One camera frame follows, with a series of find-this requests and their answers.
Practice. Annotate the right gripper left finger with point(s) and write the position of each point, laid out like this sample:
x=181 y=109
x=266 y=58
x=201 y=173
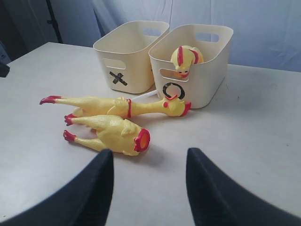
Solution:
x=84 y=201

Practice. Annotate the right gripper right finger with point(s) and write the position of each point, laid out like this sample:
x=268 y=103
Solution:
x=217 y=200

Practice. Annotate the headless yellow rubber chicken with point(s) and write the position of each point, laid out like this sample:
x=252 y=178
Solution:
x=113 y=132

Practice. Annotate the whole yellow rubber chicken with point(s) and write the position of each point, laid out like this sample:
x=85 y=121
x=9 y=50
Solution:
x=184 y=57

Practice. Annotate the cream bin marked O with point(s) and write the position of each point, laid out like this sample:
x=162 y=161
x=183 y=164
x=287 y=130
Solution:
x=203 y=80

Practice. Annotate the cream bin marked X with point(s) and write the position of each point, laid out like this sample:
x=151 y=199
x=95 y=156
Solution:
x=123 y=55

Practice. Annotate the blue backdrop curtain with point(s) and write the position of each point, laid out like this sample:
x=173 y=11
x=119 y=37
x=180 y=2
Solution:
x=267 y=33

